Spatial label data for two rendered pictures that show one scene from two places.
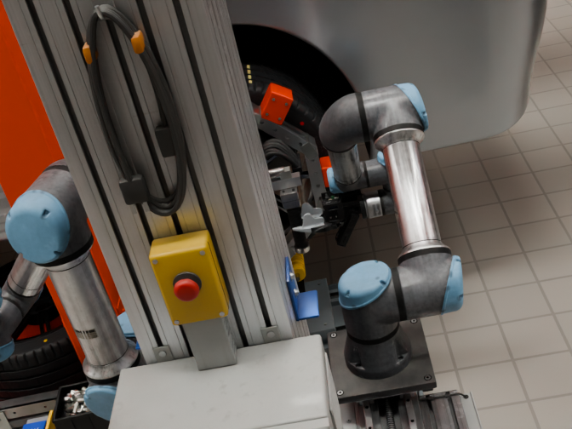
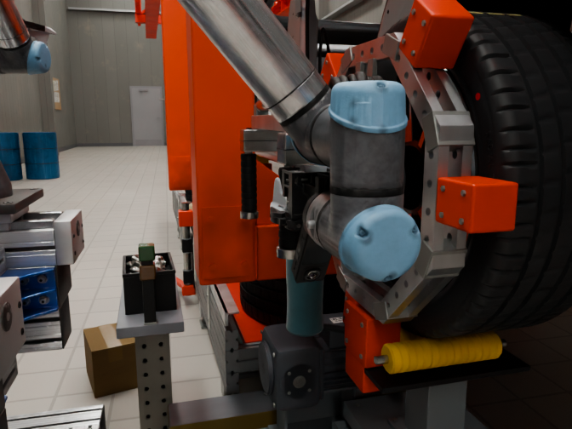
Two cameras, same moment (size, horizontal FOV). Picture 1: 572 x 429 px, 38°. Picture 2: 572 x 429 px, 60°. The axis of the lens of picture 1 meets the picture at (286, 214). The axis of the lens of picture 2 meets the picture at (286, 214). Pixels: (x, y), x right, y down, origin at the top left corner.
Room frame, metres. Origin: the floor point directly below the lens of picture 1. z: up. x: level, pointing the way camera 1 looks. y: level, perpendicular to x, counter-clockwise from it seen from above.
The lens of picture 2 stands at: (1.73, -0.77, 0.97)
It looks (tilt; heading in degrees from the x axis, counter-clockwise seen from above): 11 degrees down; 71
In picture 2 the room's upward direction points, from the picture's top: straight up
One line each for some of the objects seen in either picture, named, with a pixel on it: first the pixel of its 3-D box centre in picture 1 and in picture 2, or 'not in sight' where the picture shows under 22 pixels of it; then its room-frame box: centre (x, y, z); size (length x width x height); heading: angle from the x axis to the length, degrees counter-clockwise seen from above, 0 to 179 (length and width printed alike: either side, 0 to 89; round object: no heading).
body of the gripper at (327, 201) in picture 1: (343, 208); (317, 203); (1.98, -0.16, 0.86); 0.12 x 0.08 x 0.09; 86
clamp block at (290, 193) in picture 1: (289, 192); (307, 147); (2.02, -0.02, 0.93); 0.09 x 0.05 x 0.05; 176
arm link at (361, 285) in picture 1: (370, 297); not in sight; (1.40, -0.13, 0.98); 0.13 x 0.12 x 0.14; 84
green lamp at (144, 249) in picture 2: not in sight; (146, 252); (1.80, 0.50, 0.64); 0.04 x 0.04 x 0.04; 86
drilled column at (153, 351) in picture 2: not in sight; (153, 366); (1.81, 0.72, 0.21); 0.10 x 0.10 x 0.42; 86
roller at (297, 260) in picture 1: (294, 254); (442, 351); (2.33, 0.00, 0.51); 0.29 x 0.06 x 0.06; 176
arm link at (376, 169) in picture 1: (387, 169); (361, 137); (1.97, -0.30, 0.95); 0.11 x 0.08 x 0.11; 84
